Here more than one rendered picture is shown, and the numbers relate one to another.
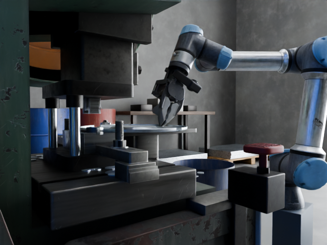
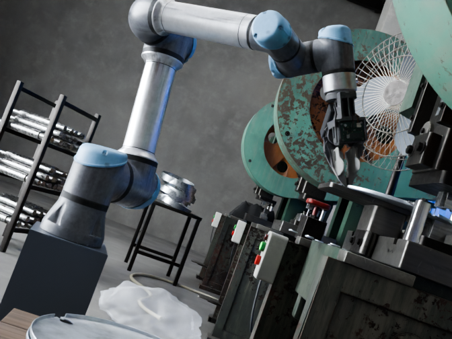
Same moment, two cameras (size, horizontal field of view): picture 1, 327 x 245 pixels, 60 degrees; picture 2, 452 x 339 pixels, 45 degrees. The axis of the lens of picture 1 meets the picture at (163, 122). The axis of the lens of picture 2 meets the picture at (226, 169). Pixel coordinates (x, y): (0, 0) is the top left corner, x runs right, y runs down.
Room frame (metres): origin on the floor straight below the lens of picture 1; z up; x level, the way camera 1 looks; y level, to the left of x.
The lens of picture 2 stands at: (2.06, 0.51, 0.63)
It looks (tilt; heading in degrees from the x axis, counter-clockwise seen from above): 5 degrees up; 215
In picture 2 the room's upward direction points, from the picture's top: 20 degrees clockwise
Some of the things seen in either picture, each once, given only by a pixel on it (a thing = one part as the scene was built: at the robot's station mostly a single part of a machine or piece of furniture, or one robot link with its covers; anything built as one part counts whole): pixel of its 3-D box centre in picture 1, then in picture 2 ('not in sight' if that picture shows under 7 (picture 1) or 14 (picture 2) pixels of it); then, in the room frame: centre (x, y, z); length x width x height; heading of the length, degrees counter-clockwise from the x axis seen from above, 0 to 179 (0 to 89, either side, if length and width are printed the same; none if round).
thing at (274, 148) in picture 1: (263, 163); (315, 213); (0.56, -0.20, 0.72); 0.07 x 0.06 x 0.08; 127
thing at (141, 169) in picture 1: (121, 147); not in sight; (0.55, 0.08, 0.76); 0.17 x 0.06 x 0.10; 37
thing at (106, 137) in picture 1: (90, 139); (436, 234); (0.69, 0.18, 0.76); 0.15 x 0.09 x 0.05; 37
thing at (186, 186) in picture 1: (88, 173); (426, 267); (0.69, 0.18, 0.68); 0.45 x 0.30 x 0.06; 37
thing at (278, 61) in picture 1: (256, 61); (200, 22); (1.14, -0.37, 1.03); 0.49 x 0.11 x 0.12; 96
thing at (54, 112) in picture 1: (52, 120); not in sight; (0.72, 0.28, 0.81); 0.02 x 0.02 x 0.14
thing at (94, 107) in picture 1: (92, 106); (444, 200); (0.70, 0.17, 0.84); 0.05 x 0.03 x 0.04; 37
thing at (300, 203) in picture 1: (283, 191); (78, 217); (1.16, -0.50, 0.50); 0.15 x 0.15 x 0.10
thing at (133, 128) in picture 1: (133, 127); (392, 206); (0.76, 0.08, 0.78); 0.29 x 0.29 x 0.01
